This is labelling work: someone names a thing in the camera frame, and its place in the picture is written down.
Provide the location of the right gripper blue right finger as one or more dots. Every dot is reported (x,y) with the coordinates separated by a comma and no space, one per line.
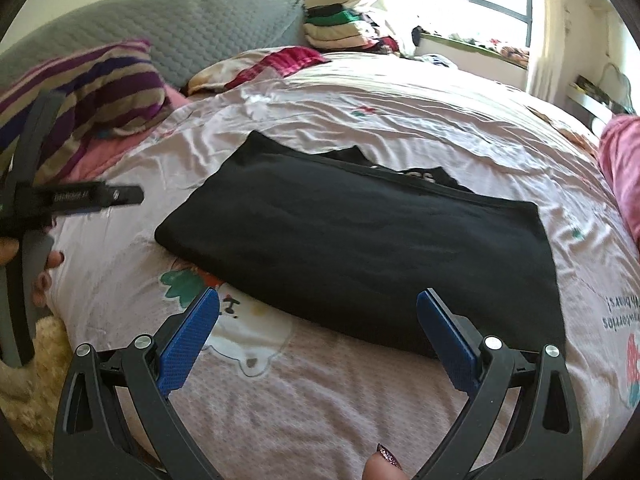
(543,439)

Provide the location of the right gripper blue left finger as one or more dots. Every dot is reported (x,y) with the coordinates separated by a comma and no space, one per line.
(92,439)

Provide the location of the black garment orange cuffs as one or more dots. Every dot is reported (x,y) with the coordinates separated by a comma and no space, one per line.
(335,240)

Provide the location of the stack of folded clothes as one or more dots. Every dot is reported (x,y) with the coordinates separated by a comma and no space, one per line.
(335,28)

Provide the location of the left hand painted nails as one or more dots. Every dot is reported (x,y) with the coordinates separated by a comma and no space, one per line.
(43,282)

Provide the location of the right hand painted nail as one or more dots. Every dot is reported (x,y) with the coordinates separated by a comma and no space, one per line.
(382,465)

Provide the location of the pink quilt under pillow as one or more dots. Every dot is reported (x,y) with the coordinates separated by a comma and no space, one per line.
(102,154)

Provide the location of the purple beige striped pillow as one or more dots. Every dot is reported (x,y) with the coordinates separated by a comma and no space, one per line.
(111,88)

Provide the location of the pink floral bed sheet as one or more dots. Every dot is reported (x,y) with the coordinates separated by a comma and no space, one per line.
(275,397)

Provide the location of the grey quilted headboard cushion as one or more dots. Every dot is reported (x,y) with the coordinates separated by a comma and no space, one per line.
(185,35)

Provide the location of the cream and magenta pillow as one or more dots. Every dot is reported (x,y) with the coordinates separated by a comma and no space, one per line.
(278,62)

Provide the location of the pink blanket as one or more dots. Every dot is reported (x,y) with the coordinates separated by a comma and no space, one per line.
(619,161)

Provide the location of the white side desk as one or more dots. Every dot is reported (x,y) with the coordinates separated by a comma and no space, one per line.
(595,104)

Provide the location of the cream curtain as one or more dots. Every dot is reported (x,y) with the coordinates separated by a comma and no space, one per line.
(546,52)

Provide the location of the window sill with clutter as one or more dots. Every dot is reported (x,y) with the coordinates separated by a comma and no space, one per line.
(472,59)

